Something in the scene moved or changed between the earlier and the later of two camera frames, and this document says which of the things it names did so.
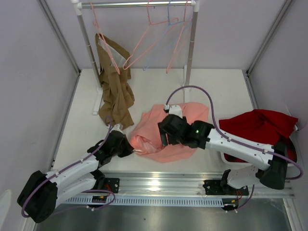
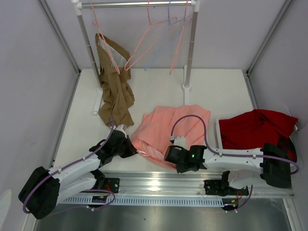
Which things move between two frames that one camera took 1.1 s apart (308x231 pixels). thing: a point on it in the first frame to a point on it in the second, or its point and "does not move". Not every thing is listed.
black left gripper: [131, 148] does not move
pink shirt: [146, 137] does not move
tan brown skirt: [117, 96] does not move
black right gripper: [164, 139] to [181, 170]
